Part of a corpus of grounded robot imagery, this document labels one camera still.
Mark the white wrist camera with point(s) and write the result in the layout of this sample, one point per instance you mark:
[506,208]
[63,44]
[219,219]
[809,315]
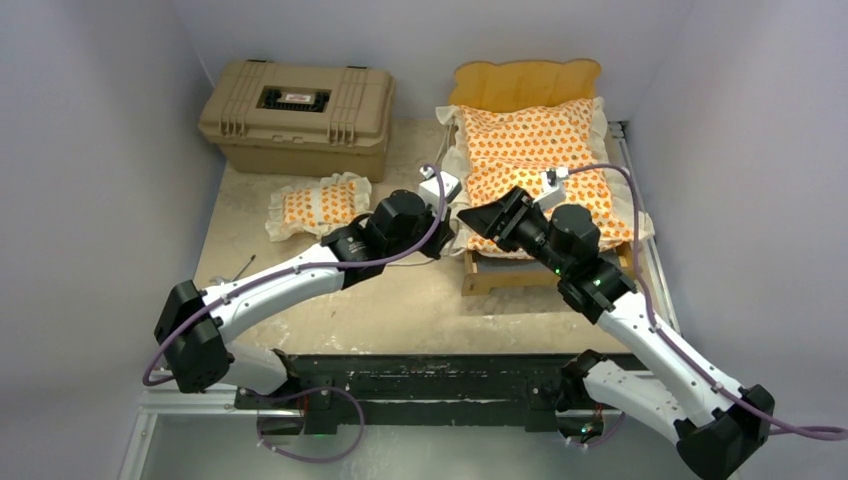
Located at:
[437,187]
[554,188]

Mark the tan plastic tool case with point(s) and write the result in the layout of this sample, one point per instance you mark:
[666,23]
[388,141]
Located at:
[273,118]

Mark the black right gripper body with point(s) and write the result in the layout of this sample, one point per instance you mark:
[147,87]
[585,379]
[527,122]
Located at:
[526,230]

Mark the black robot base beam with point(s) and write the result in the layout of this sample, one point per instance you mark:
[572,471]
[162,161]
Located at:
[478,390]

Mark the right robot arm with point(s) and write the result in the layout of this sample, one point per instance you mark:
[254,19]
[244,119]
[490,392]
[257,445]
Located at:
[714,421]

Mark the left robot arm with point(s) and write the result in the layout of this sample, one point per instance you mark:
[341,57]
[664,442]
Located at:
[196,327]

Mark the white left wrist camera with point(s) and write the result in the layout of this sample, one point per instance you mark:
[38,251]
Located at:
[437,187]

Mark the small orange patterned pillow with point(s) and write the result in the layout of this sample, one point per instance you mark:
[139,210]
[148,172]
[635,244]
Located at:
[317,207]

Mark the orange patterned white blanket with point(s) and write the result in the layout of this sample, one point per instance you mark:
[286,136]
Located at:
[490,153]

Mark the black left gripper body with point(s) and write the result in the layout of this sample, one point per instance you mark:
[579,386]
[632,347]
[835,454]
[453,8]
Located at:
[431,249]

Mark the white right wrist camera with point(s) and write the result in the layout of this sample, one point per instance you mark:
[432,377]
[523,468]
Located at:
[554,188]

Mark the yellow black screwdriver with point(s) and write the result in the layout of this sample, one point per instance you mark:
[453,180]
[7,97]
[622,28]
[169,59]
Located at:
[243,269]

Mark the wooden pet bed frame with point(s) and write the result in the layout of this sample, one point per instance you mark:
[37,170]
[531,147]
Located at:
[508,87]

